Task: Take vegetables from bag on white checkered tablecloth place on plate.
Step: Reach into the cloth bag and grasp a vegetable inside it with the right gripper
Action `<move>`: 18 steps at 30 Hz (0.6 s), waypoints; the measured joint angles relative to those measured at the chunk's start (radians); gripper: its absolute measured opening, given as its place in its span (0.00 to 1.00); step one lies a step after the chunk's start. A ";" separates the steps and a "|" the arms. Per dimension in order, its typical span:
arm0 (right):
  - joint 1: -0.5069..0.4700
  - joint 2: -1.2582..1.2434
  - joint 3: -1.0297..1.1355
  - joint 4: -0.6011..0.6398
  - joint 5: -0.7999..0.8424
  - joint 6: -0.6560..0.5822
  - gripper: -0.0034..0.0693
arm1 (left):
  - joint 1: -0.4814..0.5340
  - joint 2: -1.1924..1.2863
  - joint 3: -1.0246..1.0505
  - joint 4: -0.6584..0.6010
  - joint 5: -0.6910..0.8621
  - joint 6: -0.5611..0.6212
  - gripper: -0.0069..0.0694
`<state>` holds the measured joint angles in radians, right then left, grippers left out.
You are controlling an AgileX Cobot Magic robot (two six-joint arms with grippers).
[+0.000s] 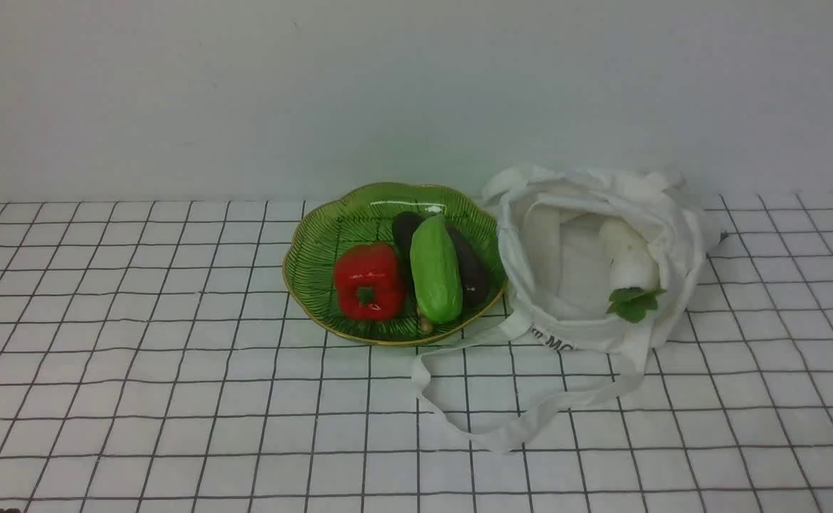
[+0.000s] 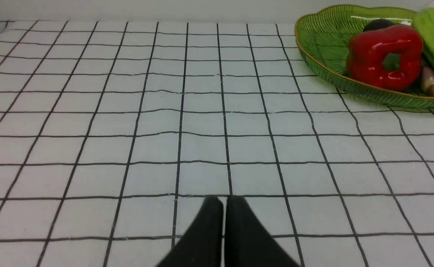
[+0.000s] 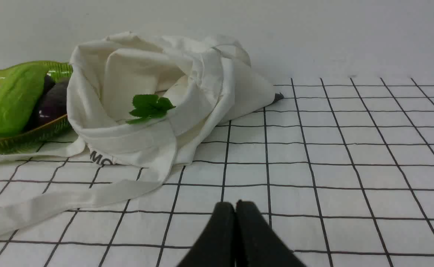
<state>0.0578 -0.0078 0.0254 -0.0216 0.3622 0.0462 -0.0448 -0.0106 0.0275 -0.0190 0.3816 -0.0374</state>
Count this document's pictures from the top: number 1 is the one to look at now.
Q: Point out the white cloth tote bag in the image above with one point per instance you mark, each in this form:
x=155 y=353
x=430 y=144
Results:
x=548 y=243

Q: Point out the white radish with leaves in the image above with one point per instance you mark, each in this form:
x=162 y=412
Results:
x=634 y=285

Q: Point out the light green cucumber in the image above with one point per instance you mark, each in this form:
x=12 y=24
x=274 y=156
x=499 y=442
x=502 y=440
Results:
x=436 y=278

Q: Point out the red bell pepper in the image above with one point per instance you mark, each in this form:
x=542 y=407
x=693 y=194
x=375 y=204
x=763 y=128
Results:
x=368 y=283

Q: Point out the green leaf-pattern plate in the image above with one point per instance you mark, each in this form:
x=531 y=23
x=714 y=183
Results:
x=364 y=216

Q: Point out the dark purple eggplant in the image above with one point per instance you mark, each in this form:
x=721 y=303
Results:
x=474 y=275

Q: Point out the white grid tablecloth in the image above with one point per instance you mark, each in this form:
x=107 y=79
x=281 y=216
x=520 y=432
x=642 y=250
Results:
x=151 y=361

